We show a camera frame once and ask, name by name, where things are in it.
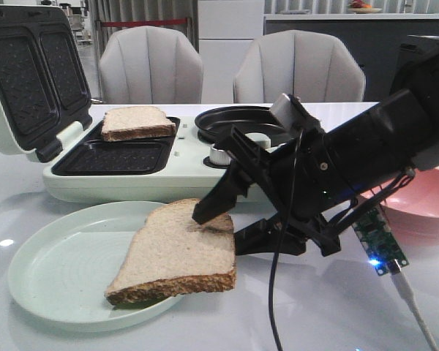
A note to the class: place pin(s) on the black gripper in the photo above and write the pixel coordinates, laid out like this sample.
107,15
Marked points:
314,179

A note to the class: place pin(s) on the bread slice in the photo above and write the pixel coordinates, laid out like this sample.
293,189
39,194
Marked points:
129,123
174,255

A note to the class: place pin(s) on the pink plastic bowl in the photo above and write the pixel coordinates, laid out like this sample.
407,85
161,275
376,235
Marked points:
413,211

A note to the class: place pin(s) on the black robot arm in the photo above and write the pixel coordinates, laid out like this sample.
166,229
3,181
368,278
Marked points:
421,77

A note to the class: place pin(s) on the mint green breakfast maker base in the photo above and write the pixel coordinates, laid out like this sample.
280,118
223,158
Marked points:
90,170

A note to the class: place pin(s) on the left silver control knob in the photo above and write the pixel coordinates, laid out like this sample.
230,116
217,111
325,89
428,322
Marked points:
219,157

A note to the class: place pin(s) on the black round frying pan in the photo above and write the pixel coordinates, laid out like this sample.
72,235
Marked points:
234,122

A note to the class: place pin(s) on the green circuit board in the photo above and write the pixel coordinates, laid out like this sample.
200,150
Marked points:
383,251

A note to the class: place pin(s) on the right beige armchair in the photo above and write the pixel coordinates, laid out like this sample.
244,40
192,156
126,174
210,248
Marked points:
312,66

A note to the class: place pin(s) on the beige armchair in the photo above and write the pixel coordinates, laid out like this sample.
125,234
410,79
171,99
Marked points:
312,66
151,65

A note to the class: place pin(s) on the left beige armchair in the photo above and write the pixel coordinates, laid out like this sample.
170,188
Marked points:
151,65

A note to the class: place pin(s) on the white cabinet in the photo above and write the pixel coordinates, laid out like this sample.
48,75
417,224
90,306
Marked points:
226,29

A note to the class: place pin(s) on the mint green round plate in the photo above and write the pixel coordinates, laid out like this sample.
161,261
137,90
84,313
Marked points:
60,273

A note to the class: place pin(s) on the red barrier belt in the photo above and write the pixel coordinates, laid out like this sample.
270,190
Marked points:
131,24

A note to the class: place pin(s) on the dark counter with white top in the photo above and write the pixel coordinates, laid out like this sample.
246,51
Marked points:
379,42

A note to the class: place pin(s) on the fruit plate on counter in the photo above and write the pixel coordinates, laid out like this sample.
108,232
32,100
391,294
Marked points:
362,7

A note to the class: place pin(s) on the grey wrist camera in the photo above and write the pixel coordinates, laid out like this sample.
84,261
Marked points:
285,110

